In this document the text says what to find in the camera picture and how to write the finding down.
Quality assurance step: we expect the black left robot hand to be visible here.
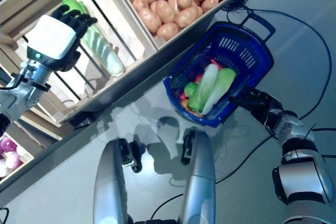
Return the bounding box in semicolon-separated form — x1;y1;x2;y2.
25;5;98;72

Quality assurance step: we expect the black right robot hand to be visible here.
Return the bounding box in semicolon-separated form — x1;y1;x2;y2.
227;89;284;125

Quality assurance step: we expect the blue plastic shopping basket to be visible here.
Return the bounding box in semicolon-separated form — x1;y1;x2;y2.
163;14;276;128

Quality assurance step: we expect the green white napa cabbage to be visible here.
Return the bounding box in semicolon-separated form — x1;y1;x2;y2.
188;63;221;112
201;68;237;116
61;0;125;77

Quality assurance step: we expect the small green toy pepper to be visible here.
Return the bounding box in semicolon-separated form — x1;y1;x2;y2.
183;82;200;98

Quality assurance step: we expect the wooden white-slat crate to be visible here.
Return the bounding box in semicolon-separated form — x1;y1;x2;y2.
0;0;158;127

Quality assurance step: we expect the wooden potato crate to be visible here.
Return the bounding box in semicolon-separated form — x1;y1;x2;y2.
98;0;250;51

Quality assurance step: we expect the wooden vegetable display stand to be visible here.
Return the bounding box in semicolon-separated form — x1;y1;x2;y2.
0;0;250;206

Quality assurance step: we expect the silver right robot leg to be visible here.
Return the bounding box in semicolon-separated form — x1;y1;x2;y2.
180;129;217;224

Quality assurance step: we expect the silver robot leg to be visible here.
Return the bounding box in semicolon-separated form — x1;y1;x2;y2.
180;129;217;224
93;137;146;224

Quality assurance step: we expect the brown potato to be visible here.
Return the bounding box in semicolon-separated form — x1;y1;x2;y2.
156;22;181;40
201;0;220;12

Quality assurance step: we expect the purple white turnip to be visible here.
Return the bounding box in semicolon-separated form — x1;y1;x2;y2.
2;153;23;168
0;137;18;154

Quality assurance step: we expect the wooden turnip crate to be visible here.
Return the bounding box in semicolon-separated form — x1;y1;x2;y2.
0;129;36;183

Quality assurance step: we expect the silver left robot leg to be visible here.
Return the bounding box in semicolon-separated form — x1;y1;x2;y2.
93;137;146;224

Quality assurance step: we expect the black floor cable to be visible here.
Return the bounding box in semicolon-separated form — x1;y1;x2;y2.
225;0;333;120

